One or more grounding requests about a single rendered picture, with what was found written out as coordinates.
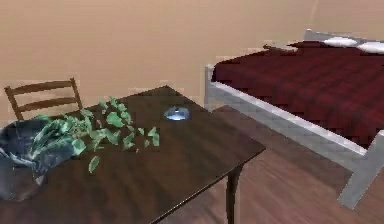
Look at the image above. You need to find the dark brown wooden table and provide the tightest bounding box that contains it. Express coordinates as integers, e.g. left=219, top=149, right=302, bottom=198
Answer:
left=0, top=85, right=267, bottom=224

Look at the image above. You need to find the green leafy house plant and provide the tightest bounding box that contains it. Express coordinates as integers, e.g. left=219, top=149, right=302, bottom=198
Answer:
left=31, top=96, right=161, bottom=175

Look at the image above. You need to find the grey bed with red blanket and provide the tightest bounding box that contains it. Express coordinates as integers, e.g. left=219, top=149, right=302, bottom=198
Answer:
left=204, top=28, right=384, bottom=211

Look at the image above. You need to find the brown wooden chair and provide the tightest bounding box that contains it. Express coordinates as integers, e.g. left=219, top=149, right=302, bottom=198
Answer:
left=3, top=77, right=84, bottom=121

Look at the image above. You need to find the white pillow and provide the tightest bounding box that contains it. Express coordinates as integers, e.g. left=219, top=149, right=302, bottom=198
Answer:
left=356, top=41, right=384, bottom=55
left=322, top=36, right=359, bottom=48

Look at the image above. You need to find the dark blue-grey plant pot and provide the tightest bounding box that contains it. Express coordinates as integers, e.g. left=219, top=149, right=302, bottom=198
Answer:
left=0, top=118, right=75, bottom=202

